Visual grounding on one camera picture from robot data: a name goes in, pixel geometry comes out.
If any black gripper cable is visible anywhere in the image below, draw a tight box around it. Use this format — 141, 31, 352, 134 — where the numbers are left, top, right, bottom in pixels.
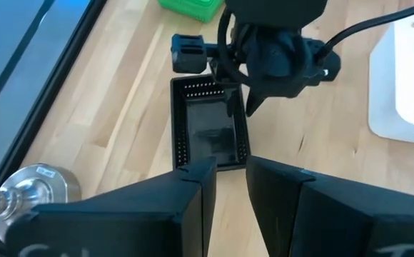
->
315, 0, 414, 64

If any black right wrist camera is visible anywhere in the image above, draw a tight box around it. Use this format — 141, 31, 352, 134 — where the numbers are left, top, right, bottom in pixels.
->
171, 34, 208, 74

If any black perforated plastic basket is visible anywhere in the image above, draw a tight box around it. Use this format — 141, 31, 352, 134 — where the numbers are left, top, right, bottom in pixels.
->
170, 74, 252, 173

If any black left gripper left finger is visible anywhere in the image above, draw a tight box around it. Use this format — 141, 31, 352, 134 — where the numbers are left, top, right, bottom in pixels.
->
5, 156, 218, 257

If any green perforated plastic basket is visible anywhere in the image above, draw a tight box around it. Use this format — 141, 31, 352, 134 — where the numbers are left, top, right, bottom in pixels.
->
156, 0, 226, 24

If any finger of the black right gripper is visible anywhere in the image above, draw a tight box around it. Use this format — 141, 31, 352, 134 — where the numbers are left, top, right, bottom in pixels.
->
226, 85, 243, 117
245, 89, 265, 118

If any black aluminium frame rail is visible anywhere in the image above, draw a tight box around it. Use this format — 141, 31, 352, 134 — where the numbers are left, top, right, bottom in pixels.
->
0, 0, 109, 188

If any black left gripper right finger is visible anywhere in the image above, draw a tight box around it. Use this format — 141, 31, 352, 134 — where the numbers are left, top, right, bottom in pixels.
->
246, 155, 414, 257

